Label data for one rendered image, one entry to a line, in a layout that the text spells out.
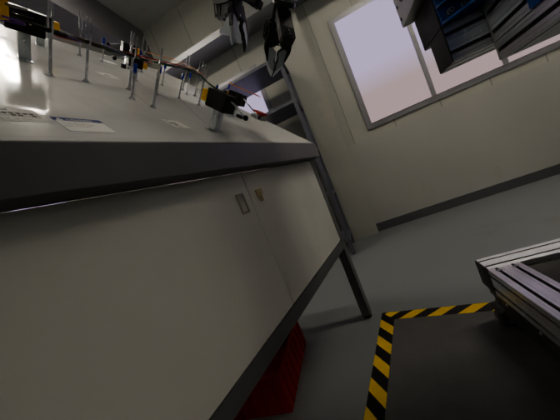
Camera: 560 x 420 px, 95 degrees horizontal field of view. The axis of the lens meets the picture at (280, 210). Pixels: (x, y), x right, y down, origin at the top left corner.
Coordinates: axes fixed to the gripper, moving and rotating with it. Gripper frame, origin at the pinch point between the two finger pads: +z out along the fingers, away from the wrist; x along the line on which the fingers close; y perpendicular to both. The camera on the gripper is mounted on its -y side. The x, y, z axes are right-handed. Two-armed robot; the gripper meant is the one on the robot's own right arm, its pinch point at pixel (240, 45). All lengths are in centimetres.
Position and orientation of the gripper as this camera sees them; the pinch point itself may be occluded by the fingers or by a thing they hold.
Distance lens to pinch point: 108.7
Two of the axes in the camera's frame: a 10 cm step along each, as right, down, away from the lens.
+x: -3.5, 2.8, -9.0
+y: -9.4, -0.6, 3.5
